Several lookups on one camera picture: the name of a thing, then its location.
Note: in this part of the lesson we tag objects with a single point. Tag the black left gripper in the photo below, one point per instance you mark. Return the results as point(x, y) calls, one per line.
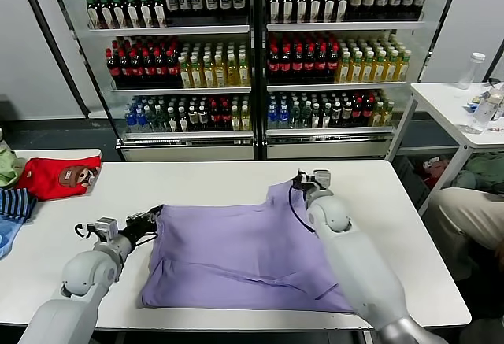
point(138, 233)

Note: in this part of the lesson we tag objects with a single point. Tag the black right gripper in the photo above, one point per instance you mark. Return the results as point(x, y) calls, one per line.
point(305, 184)

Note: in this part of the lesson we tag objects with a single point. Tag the purple t-shirt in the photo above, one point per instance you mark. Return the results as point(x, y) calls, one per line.
point(236, 249)

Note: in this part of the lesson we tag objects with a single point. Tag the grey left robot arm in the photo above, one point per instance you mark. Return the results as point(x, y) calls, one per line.
point(82, 277)

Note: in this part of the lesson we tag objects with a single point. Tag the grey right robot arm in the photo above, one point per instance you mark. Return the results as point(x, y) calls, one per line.
point(362, 265)

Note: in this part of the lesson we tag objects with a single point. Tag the glass beverage cooler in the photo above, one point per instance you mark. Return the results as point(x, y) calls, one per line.
point(188, 151)
point(327, 149)

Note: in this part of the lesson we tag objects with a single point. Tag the white cooler shelf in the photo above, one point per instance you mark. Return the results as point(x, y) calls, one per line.
point(334, 88)
point(346, 28)
point(180, 92)
point(330, 134)
point(168, 31)
point(188, 136)

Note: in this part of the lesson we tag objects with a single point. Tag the small green water bottle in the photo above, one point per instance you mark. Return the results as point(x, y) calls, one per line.
point(161, 121)
point(150, 121)
point(295, 117)
point(305, 117)

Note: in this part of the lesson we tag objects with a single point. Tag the small white label dark bottle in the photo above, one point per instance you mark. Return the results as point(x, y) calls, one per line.
point(316, 117)
point(182, 120)
point(171, 120)
point(326, 117)

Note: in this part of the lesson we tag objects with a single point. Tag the small blue water bottle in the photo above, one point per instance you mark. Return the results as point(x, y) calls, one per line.
point(139, 122)
point(283, 118)
point(129, 122)
point(272, 118)

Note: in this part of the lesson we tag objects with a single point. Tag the small beige label dark bottle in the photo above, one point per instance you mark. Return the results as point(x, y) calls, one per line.
point(336, 116)
point(192, 120)
point(346, 116)
point(202, 120)

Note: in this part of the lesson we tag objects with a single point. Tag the small pale yellow drink bottle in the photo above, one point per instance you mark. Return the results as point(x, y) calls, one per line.
point(388, 117)
point(245, 120)
point(234, 120)
point(378, 117)

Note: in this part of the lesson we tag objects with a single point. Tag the small red cap cola bottle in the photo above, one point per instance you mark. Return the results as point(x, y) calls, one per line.
point(224, 119)
point(368, 114)
point(357, 114)
point(213, 119)

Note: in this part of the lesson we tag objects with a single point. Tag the dark plastic crate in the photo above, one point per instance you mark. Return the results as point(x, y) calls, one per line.
point(409, 182)

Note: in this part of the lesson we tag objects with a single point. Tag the red shirt with bear print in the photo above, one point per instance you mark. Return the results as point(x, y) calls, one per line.
point(43, 178)

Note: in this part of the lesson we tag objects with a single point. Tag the red cloth in crate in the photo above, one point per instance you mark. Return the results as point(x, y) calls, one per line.
point(437, 172)

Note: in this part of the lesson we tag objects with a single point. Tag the blue striped garment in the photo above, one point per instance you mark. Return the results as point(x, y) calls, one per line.
point(15, 203)

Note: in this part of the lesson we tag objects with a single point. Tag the light blue garment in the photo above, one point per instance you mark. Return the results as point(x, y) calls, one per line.
point(7, 238)

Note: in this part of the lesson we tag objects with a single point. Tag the light green garment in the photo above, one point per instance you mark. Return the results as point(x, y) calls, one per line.
point(8, 167)

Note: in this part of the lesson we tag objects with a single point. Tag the person leg in beige trousers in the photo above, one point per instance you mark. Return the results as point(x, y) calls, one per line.
point(460, 218)

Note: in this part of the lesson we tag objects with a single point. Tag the white side table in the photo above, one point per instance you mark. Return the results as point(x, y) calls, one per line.
point(441, 100)

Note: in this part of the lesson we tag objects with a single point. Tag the green cloth pile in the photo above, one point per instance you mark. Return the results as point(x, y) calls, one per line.
point(488, 171)

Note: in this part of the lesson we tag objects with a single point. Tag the small blue packet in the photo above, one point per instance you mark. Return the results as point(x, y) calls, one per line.
point(471, 106)

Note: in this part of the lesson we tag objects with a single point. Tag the clear plastic bottle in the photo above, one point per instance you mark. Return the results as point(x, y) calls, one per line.
point(482, 113)

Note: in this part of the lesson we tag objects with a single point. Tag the black diagonal bar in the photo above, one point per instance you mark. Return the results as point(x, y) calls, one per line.
point(439, 25)
point(53, 45)

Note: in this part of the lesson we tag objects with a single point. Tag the clear bottle with white cap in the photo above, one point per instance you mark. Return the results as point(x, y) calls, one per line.
point(470, 72)

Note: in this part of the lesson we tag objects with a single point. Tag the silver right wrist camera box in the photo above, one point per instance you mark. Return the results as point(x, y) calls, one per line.
point(322, 180)

